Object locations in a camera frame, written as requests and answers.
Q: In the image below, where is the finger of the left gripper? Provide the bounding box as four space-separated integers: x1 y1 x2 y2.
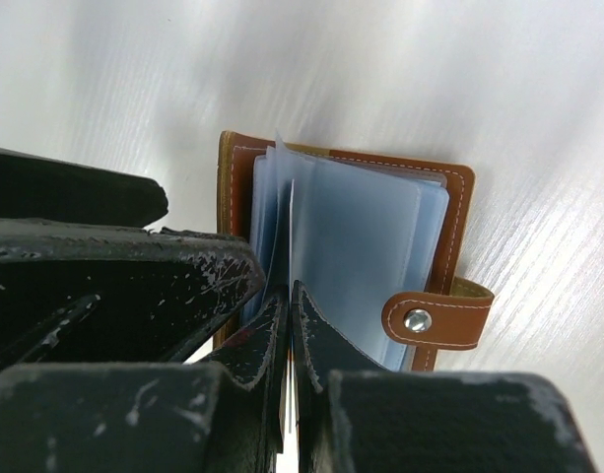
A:
0 148 168 229
0 219 265 372

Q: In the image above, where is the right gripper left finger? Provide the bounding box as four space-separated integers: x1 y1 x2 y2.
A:
0 287 288 472

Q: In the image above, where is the brown leather card holder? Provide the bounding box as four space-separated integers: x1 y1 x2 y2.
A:
217 131 494 371

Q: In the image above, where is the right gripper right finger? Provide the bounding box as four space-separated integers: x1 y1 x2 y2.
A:
291 283 595 472

